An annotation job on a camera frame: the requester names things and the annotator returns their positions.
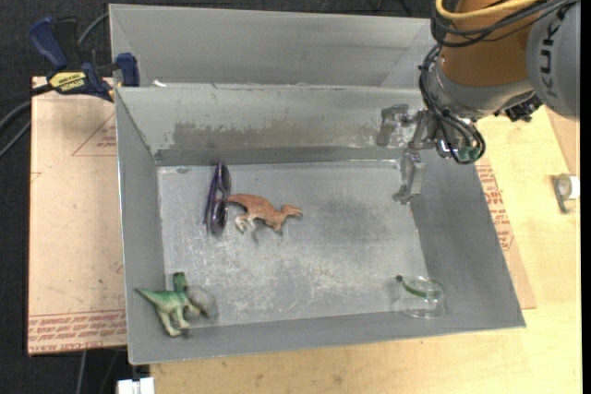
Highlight grey metal bin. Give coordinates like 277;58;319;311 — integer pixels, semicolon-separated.
108;3;527;366

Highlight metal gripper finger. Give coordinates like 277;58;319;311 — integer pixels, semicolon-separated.
375;103;419;148
392;150;428;206

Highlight clear glass cup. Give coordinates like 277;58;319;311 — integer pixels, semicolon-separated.
394;274;448;321

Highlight brown toy dinosaur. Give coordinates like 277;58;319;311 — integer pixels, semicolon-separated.
225;193;304;242

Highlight green toy dinosaur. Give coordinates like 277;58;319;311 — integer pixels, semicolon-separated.
134;271;202;338

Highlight brown cardboard board red print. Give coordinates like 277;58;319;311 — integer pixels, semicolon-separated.
27;76;539;356

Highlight purple sunglasses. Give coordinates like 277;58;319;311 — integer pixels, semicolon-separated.
202;159;233;237

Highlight grey rounded lump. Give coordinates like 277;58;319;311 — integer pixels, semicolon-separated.
186;284;220;322

